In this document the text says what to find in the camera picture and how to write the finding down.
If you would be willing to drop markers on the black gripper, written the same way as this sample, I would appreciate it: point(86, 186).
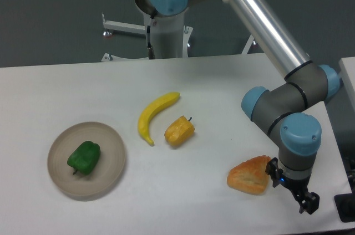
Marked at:
point(296, 182)

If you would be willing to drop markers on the green bell pepper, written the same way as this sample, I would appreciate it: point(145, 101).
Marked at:
point(84, 158)

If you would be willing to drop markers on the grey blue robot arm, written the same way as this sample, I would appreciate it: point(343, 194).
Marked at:
point(279, 113)

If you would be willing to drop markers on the yellow bell pepper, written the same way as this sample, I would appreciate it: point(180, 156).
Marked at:
point(179, 131)

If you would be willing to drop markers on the beige round plate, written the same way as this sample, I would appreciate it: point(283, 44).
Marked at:
point(106, 174)

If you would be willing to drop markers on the golden triangular pastry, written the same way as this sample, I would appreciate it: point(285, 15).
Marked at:
point(250, 176)

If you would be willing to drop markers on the black device at edge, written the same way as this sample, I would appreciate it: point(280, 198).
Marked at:
point(345, 207)

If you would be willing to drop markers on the white side table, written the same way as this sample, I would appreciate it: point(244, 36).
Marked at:
point(345, 78)

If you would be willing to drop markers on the yellow banana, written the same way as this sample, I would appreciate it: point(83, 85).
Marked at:
point(159, 104)

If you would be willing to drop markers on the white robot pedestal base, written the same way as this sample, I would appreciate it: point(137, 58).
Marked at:
point(206, 29)

